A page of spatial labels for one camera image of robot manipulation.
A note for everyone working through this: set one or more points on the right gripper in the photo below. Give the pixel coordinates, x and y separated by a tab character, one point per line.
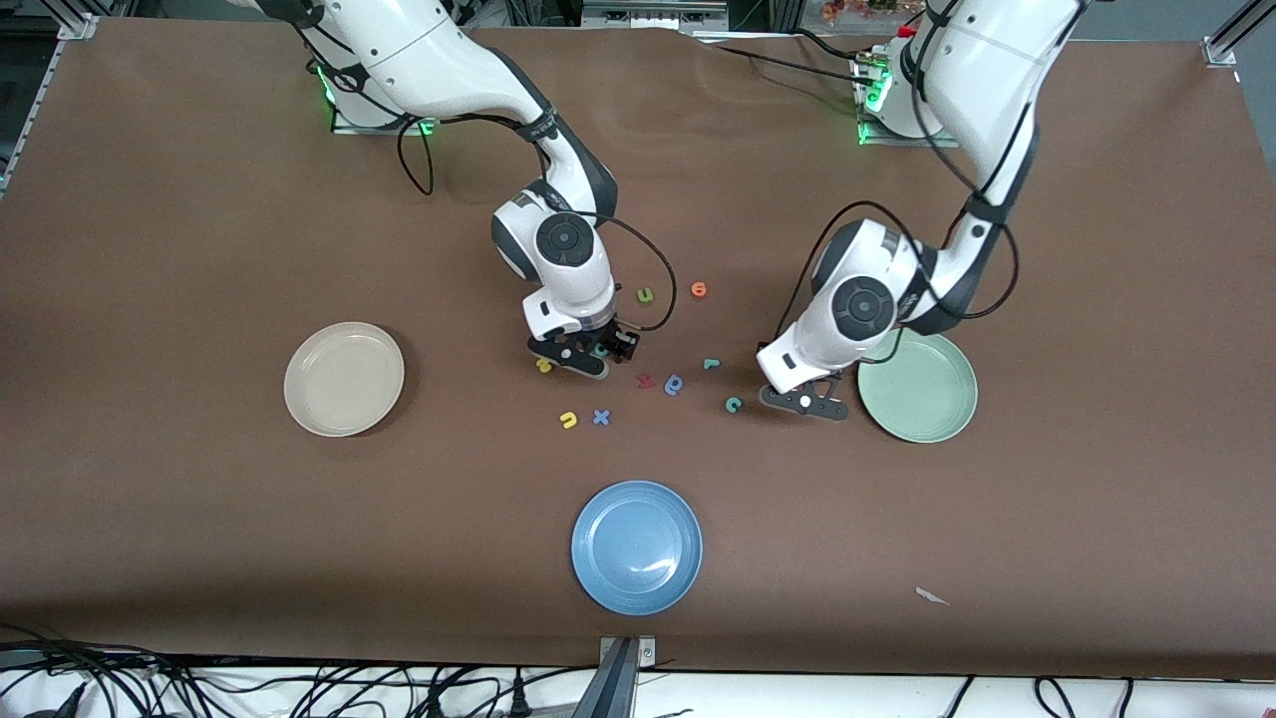
611	337

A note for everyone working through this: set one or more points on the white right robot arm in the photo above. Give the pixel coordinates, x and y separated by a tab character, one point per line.
439	50

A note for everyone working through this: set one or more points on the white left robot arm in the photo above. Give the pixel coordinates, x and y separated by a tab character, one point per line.
987	70

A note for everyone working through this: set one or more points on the blue letter p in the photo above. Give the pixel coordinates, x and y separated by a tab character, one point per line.
674	384

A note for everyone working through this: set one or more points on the green plate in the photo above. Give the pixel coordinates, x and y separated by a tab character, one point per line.
927	399

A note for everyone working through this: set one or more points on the blue plate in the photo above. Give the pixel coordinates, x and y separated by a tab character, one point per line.
636	547

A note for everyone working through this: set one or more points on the white paper scrap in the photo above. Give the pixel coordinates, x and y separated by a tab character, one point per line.
932	596

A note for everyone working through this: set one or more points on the beige plate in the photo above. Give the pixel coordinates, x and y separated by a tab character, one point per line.
344	379

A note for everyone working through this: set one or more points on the orange flowers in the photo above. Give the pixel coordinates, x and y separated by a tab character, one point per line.
857	8

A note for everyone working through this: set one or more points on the aluminium corner profile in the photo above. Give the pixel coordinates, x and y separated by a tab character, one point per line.
1231	35
78	27

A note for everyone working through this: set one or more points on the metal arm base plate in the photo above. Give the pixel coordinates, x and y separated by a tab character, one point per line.
877	138
349	126

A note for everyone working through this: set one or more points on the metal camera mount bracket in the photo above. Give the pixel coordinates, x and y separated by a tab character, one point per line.
620	678

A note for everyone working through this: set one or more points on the aluminium frame profile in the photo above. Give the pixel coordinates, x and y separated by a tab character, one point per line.
653	12

